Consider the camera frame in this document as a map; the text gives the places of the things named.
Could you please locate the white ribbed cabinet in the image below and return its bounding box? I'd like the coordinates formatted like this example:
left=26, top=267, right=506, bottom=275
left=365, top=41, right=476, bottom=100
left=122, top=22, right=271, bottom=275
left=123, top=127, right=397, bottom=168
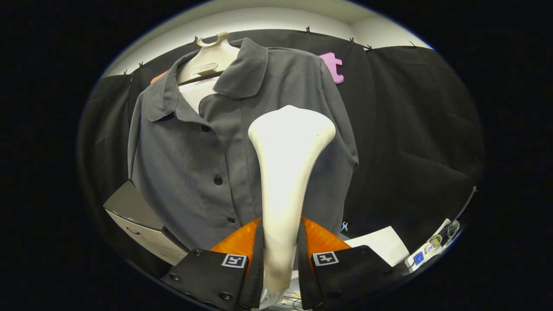
left=343, top=226, right=410, bottom=267

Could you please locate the grey button shirt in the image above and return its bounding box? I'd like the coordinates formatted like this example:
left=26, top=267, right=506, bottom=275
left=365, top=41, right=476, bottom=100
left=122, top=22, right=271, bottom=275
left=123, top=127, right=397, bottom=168
left=128, top=38, right=359, bottom=251

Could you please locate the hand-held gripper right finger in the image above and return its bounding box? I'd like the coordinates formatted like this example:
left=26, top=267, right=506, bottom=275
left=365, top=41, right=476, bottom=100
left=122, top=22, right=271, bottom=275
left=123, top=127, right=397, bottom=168
left=297, top=216, right=402, bottom=311

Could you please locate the grey drawer cabinet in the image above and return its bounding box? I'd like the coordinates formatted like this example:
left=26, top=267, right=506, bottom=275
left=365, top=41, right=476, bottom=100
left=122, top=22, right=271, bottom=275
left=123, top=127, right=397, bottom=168
left=103, top=180, right=191, bottom=266

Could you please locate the black strap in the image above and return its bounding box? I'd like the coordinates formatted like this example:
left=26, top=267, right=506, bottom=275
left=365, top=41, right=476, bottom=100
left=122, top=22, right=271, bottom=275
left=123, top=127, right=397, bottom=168
left=454, top=186, right=478, bottom=225

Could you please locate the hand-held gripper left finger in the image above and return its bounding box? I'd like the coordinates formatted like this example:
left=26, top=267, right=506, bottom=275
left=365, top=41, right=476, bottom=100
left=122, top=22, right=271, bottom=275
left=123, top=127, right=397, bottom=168
left=160, top=216, right=265, bottom=311

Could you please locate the row of black backdrop clips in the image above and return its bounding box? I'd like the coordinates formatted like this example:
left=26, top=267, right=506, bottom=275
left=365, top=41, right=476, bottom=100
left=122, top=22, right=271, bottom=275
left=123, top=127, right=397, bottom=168
left=123, top=26, right=420, bottom=78

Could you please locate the black backdrop cloth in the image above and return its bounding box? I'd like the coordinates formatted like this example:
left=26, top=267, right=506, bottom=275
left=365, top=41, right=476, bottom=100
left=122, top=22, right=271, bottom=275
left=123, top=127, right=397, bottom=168
left=78, top=29, right=485, bottom=260

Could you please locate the cream clothes hanger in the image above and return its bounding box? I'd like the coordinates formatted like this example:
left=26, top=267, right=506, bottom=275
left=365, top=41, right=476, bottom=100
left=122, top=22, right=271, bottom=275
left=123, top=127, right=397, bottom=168
left=176, top=31, right=240, bottom=85

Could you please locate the white garment steamer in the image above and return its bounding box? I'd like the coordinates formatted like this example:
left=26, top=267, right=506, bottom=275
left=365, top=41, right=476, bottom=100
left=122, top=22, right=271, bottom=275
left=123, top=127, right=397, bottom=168
left=248, top=105, right=337, bottom=294

